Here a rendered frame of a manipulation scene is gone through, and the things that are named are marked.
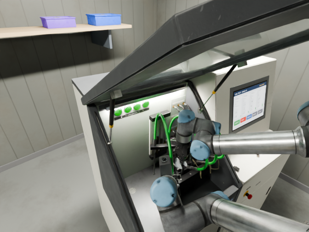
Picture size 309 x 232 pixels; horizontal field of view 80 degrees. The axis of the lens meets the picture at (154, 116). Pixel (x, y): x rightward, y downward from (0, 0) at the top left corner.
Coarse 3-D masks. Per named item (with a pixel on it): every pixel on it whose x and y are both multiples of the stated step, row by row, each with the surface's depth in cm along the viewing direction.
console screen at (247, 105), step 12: (240, 84) 122; (252, 84) 129; (264, 84) 138; (240, 96) 124; (252, 96) 132; (264, 96) 142; (240, 108) 128; (252, 108) 136; (264, 108) 146; (240, 120) 131; (252, 120) 140
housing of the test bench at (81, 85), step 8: (72, 80) 109; (80, 80) 108; (88, 80) 108; (96, 80) 109; (80, 88) 98; (88, 88) 98; (80, 96) 100; (80, 104) 108; (80, 112) 116; (88, 120) 100; (88, 128) 108; (88, 136) 117; (88, 144) 127; (88, 152) 140; (96, 160) 118; (96, 168) 129; (96, 176) 141; (96, 184) 156; (104, 200) 140; (104, 208) 155; (104, 216) 174
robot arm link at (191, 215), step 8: (176, 208) 51; (184, 208) 54; (192, 208) 54; (160, 216) 53; (168, 216) 51; (176, 216) 50; (184, 216) 51; (192, 216) 52; (200, 216) 52; (168, 224) 50; (176, 224) 50; (184, 224) 50; (192, 224) 51; (200, 224) 52
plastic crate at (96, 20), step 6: (90, 18) 203; (96, 18) 196; (102, 18) 200; (108, 18) 204; (114, 18) 209; (90, 24) 208; (96, 24) 198; (102, 24) 202; (108, 24) 207; (114, 24) 211
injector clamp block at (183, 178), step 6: (186, 168) 120; (186, 174) 115; (192, 174) 115; (198, 174) 119; (204, 174) 124; (180, 180) 111; (186, 180) 113; (192, 180) 118; (180, 186) 112; (186, 186) 117; (192, 186) 122; (186, 192) 121
